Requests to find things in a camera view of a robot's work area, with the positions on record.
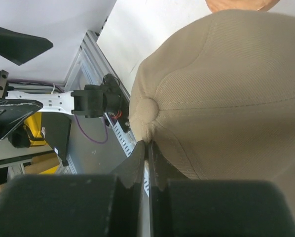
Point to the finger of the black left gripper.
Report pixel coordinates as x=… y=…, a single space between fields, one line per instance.
x=20 y=48
x=14 y=112

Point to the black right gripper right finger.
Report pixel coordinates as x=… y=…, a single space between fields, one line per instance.
x=160 y=171

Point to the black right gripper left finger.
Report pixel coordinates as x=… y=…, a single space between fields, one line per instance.
x=126 y=209

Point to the khaki sport baseball cap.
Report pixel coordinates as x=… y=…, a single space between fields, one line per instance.
x=218 y=96

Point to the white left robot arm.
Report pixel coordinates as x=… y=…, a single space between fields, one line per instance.
x=64 y=103

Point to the wooden hat stand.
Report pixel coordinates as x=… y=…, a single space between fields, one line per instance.
x=256 y=5

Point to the aluminium mounting rail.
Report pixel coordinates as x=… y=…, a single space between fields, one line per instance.
x=105 y=64

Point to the white slotted cable duct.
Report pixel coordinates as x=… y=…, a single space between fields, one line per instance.
x=94 y=145

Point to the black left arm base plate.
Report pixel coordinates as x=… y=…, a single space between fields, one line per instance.
x=124 y=116

